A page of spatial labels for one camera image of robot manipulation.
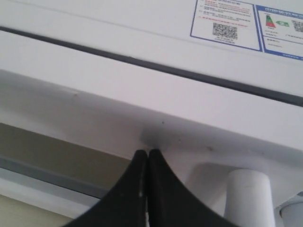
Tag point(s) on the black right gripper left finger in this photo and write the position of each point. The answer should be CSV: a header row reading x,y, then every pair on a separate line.
x,y
125,204

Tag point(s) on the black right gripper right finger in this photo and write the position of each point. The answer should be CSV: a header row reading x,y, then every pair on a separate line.
x,y
170,203

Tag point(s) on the white microwave door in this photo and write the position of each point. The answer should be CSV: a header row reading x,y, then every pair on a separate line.
x,y
241,155

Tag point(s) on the white Midea microwave body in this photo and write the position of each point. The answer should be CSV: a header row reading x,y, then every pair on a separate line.
x,y
155,34

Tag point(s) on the blue white label sticker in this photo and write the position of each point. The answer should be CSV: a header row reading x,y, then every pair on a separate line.
x,y
249,26

